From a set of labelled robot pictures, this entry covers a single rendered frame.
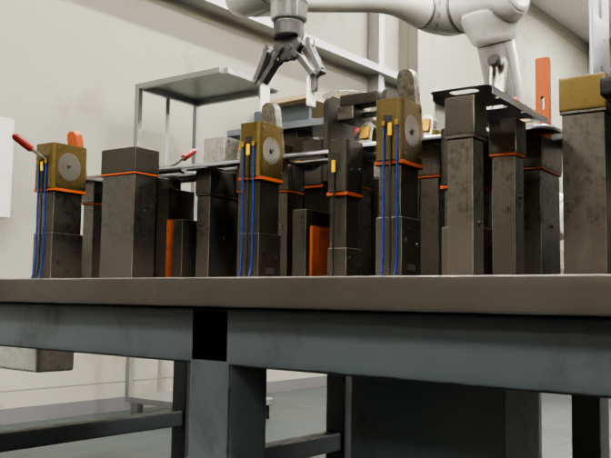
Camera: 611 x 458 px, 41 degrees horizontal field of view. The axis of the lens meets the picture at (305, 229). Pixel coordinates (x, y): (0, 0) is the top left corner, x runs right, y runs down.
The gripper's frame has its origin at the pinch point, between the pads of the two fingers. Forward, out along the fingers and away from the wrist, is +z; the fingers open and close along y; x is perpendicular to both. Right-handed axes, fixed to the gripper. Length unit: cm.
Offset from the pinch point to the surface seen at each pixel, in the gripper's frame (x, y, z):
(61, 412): -146, 258, 111
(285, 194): 1.7, -1.0, 21.8
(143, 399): -168, 217, 103
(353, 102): -15.9, -8.7, -3.1
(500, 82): -15.4, -47.2, -2.6
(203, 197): 5.8, 21.0, 21.6
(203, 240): 5.8, 20.6, 32.2
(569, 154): 17, -72, 21
